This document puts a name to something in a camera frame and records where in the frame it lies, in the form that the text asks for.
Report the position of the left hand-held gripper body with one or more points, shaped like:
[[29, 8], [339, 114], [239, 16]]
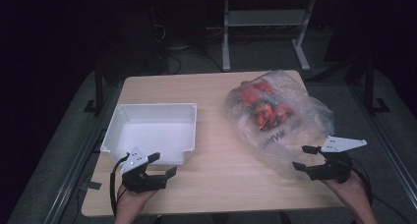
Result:
[[144, 181]]

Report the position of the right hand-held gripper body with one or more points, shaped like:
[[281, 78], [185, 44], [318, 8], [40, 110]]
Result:
[[334, 168]]

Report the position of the white plastic bin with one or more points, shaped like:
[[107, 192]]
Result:
[[154, 132]]

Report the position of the transparent plastic bag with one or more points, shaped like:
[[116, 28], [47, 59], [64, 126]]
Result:
[[295, 125]]

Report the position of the orange black snack packet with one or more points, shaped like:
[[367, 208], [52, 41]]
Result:
[[272, 117]]

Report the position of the person's left hand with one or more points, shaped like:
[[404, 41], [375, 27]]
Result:
[[132, 202]]

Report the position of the person's right hand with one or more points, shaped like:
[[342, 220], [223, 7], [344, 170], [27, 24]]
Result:
[[352, 193]]

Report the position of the grey tape piece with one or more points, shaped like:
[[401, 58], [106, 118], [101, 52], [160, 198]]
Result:
[[91, 185]]

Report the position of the red snack packet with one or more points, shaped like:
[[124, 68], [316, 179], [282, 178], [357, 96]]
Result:
[[252, 94]]

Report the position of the black metal stand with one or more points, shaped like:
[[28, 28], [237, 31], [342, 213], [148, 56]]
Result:
[[370, 86], [98, 86]]

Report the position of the metal floor rail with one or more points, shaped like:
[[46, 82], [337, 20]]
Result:
[[75, 171], [387, 142]]

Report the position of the white desk frame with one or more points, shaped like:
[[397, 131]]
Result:
[[262, 17]]

